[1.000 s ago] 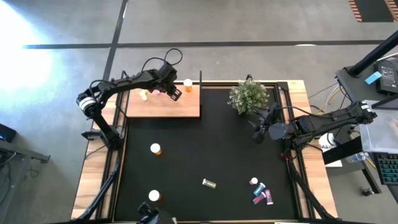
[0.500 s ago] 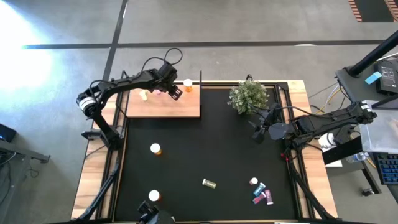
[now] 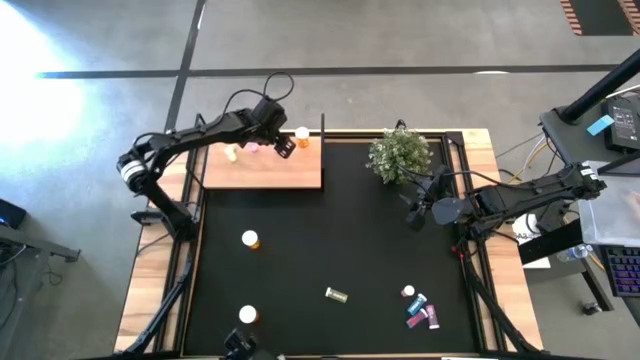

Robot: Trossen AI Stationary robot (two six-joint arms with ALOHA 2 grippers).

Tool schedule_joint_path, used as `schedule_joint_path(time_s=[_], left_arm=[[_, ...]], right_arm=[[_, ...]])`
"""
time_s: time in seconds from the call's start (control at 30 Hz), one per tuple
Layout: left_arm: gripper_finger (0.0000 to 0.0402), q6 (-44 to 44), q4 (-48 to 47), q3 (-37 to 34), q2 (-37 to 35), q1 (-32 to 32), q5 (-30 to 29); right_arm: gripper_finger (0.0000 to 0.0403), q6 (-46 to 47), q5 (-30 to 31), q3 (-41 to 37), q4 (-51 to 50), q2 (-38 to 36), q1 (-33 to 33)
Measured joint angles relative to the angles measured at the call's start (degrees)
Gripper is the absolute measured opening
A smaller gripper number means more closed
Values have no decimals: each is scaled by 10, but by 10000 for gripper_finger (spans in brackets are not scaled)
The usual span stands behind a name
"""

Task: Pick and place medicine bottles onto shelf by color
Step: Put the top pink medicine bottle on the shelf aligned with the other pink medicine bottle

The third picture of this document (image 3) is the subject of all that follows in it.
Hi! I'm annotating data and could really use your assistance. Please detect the wooden shelf black metal frame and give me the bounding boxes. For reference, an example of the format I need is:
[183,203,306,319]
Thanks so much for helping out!
[202,113,326,191]

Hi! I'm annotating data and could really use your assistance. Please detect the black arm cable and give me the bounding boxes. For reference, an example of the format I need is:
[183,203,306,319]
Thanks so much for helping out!
[221,70,296,117]
[397,162,504,194]

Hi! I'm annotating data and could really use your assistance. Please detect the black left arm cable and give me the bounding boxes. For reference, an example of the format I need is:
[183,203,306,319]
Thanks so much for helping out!
[221,70,296,117]

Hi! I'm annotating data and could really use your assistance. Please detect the black keyboard desk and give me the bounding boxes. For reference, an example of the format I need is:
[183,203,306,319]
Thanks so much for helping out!
[517,219,640,326]

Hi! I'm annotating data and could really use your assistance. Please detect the black box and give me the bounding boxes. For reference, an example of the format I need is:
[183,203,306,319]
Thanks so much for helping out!
[0,198,29,230]

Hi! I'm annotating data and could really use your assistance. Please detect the artificial green plant black pot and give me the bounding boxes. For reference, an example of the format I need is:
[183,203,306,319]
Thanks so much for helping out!
[365,127,435,186]

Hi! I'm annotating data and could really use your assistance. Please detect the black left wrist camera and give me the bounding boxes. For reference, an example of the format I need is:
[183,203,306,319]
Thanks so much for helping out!
[252,97,289,129]

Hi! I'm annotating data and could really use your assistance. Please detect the black table mat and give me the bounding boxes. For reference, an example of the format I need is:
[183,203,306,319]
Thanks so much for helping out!
[182,139,479,357]

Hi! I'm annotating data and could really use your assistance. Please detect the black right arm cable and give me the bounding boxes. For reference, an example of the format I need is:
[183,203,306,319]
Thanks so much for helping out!
[397,162,504,194]

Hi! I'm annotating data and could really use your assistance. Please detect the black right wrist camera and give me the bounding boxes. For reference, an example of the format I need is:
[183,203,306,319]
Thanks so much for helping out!
[421,164,455,201]

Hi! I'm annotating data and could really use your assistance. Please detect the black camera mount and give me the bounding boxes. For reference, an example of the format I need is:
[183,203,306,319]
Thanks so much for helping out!
[223,327,259,360]

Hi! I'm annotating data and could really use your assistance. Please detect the translucent plastic cover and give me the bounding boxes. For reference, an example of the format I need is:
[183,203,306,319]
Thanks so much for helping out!
[579,159,640,247]

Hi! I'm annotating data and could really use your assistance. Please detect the blue pill bottle red capsules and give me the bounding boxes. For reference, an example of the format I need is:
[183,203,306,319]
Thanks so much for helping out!
[405,307,430,330]

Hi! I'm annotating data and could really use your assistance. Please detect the black floor mat orange stripes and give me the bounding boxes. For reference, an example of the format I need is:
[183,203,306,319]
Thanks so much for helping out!
[559,0,640,37]

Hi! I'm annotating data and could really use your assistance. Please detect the clear water bottle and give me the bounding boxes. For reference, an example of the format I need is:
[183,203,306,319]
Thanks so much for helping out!
[556,243,595,264]

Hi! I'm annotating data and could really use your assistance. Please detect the white paper sheet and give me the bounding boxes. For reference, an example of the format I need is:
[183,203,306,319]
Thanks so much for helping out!
[512,213,552,270]

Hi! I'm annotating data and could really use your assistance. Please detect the black pole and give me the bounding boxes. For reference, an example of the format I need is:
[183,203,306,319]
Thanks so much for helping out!
[558,59,640,124]

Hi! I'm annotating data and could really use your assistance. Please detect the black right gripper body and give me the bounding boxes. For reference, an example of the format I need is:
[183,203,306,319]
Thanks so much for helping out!
[431,195,469,228]

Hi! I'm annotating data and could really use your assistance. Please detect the black electronic device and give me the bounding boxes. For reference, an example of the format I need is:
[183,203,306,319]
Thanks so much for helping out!
[601,94,640,154]

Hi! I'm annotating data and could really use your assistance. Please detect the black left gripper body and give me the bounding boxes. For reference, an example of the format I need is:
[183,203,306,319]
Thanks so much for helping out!
[261,121,292,148]

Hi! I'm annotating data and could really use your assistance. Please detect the light blue card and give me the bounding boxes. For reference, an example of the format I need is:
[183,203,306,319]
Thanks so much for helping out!
[586,114,615,137]

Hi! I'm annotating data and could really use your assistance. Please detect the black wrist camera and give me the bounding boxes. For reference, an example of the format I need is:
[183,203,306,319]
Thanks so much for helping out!
[421,164,455,201]
[252,97,289,129]

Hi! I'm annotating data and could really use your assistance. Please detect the black computer keyboard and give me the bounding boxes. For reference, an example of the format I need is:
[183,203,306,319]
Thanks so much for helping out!
[598,244,640,299]

